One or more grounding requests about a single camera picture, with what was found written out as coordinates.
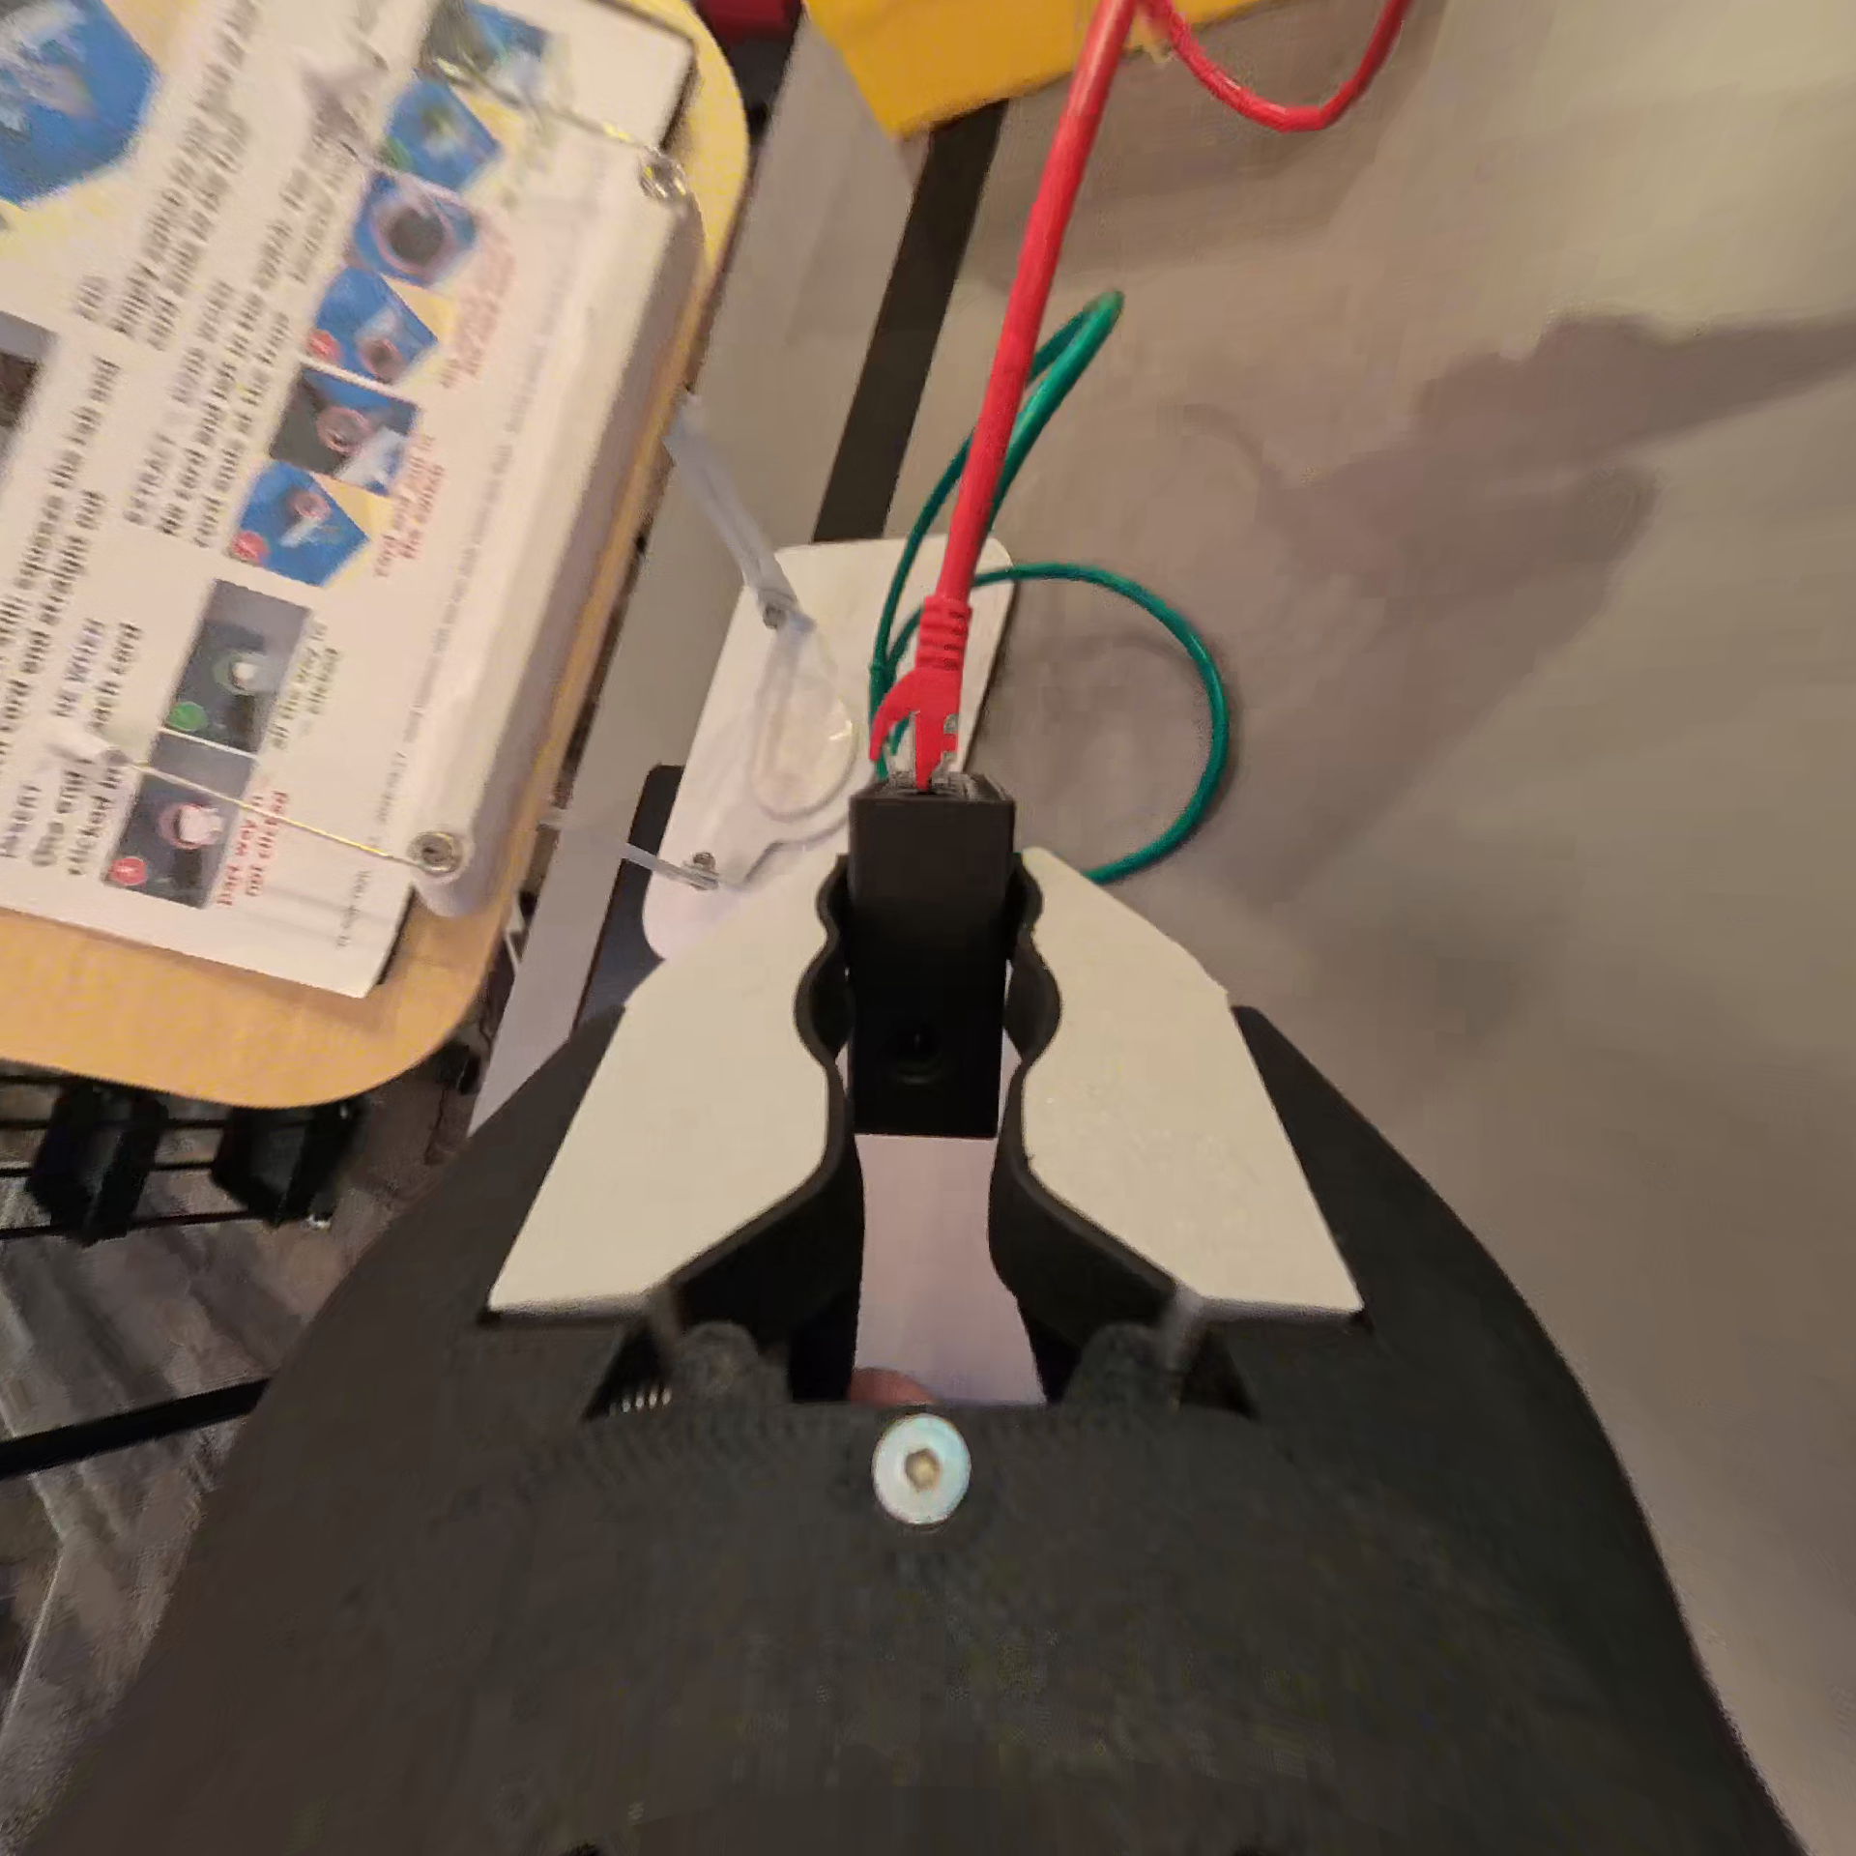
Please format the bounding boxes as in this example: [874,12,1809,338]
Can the yellow plastic bin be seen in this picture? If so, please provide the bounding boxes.
[800,0,1264,139]

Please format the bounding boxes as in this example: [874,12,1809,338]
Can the black metal rack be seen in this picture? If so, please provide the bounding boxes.
[0,1057,487,1473]

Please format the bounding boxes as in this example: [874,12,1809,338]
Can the black ethernet port block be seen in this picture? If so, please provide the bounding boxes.
[846,775,1013,1141]

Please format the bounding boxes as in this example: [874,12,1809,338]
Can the green ethernet cable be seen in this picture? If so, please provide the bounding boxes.
[870,290,1231,887]

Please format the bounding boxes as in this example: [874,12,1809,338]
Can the white base clear stand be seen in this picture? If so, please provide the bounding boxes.
[543,394,1017,963]

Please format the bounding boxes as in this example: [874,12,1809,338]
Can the red ethernet cable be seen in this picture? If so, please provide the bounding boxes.
[870,0,1415,793]

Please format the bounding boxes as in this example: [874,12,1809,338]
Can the printed instruction sheet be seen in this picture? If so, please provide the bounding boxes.
[0,0,698,1003]

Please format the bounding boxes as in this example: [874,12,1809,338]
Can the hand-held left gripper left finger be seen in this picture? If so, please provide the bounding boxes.
[481,854,868,1404]

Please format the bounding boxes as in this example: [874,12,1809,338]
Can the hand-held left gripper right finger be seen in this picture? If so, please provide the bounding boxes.
[990,845,1368,1404]

